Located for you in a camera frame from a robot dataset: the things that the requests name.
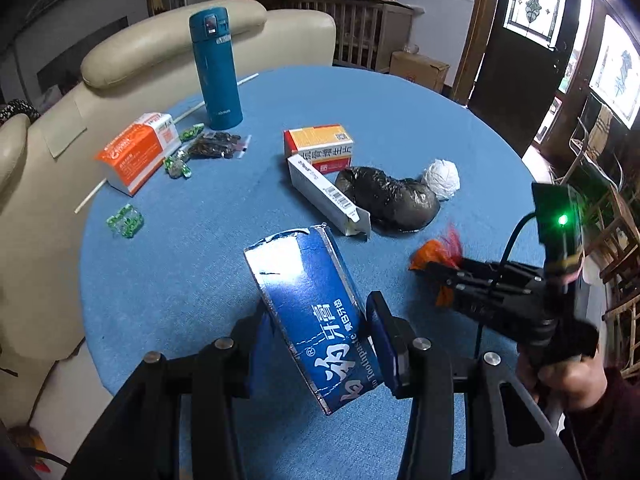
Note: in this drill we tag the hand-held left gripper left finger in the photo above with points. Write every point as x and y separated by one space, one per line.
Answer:
256 360

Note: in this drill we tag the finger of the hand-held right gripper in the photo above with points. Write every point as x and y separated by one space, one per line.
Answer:
495 307
490 272

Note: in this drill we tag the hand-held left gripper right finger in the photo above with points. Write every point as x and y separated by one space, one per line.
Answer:
380 340

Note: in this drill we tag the orange plastic wrapper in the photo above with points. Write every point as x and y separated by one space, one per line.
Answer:
437 255

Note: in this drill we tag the blue toothpaste box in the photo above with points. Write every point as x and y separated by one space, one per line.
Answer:
310 320

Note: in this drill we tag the black plastic bag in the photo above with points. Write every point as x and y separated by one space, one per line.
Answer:
390 200

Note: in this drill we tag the long white carton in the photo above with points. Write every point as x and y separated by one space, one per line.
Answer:
325 192

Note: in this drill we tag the red and yellow medicine box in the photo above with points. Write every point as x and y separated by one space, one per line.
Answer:
317 147

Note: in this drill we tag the person's right forearm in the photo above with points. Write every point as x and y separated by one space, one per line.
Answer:
610 430

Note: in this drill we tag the person's right hand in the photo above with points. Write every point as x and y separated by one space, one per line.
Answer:
560 382

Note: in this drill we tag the wooden stool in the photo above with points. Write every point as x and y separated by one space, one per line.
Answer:
622 240

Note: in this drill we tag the metal folding chair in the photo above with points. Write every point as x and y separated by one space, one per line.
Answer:
592 145

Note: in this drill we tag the white crumpled paper ball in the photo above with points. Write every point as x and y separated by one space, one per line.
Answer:
441 177

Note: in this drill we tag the dark door with stained glass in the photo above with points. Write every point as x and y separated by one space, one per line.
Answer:
505 70

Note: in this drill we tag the stained glass window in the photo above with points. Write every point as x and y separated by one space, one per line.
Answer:
607 67

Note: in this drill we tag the green wrapped candy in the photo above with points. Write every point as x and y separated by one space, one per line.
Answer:
177 167
192 131
125 220

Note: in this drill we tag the small cardboard box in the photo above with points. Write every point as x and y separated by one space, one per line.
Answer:
417 71

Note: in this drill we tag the clear bag of dark nuts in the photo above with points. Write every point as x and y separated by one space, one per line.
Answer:
215 146

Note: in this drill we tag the thin white stick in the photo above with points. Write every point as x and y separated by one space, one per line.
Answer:
91 198

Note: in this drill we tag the orange and white box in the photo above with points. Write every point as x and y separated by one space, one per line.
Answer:
135 152

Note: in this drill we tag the wooden crib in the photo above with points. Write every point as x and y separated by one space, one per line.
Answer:
360 30

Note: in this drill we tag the cream leather sofa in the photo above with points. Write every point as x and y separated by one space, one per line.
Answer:
45 170

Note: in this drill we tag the teal thermos bottle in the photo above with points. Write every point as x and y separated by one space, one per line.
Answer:
216 70

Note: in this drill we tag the black white patterned cloth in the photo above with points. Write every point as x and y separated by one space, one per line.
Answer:
17 109

